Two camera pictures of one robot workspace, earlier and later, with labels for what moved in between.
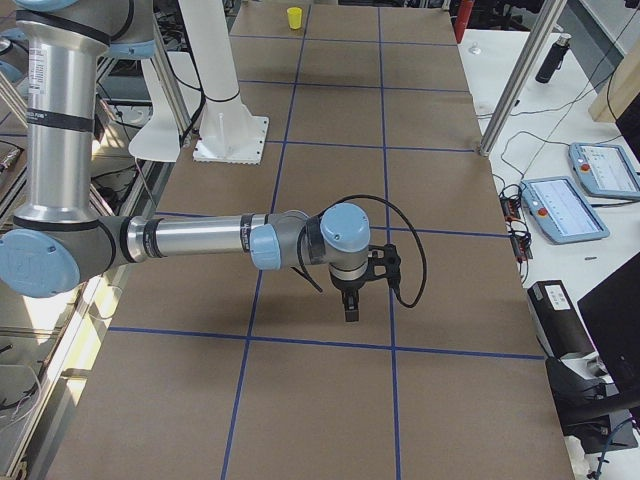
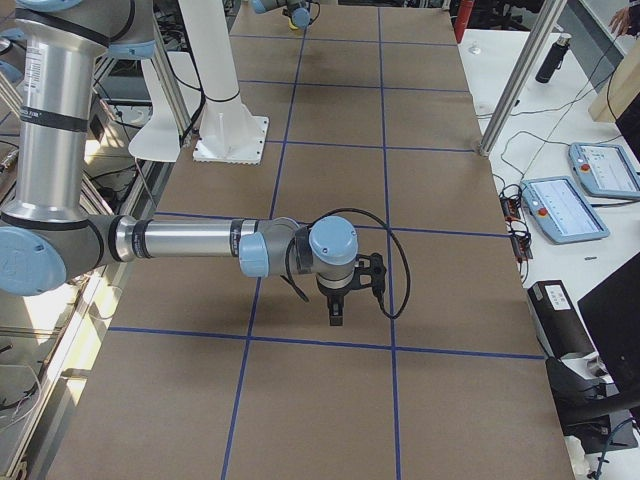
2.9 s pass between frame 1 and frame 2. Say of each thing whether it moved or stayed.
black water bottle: stayed
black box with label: stayed
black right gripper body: moved
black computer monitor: stayed
